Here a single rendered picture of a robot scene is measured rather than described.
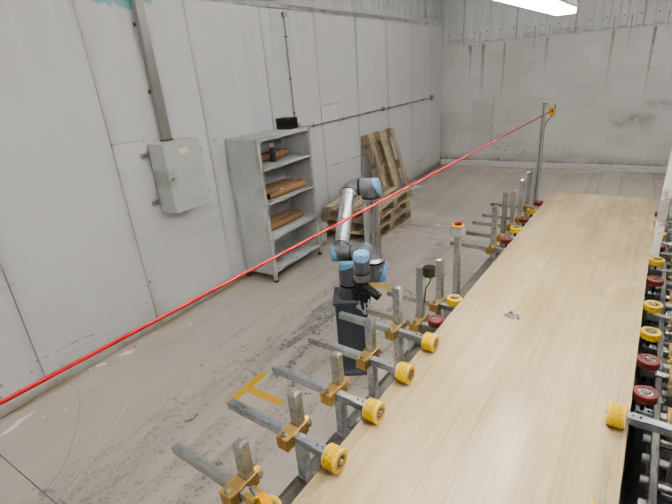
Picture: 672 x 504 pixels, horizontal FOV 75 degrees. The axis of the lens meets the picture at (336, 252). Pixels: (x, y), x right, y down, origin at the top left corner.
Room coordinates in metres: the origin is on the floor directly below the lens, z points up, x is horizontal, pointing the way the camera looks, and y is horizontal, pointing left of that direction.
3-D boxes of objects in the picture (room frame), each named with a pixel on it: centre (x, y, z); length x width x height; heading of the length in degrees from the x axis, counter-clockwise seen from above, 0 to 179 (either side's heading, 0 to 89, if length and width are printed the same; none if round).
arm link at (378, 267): (2.79, -0.26, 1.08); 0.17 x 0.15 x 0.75; 79
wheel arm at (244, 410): (1.21, 0.26, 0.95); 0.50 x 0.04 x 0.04; 53
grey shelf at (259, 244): (4.87, 0.61, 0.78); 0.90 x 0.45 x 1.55; 146
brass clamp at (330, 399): (1.39, 0.04, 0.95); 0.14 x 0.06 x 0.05; 143
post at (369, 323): (1.60, -0.12, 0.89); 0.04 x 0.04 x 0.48; 53
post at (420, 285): (2.00, -0.42, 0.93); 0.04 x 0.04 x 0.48; 53
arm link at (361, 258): (2.17, -0.13, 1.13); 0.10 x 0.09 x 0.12; 169
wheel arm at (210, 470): (1.05, 0.46, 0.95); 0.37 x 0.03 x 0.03; 53
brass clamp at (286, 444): (1.19, 0.20, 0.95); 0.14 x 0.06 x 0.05; 143
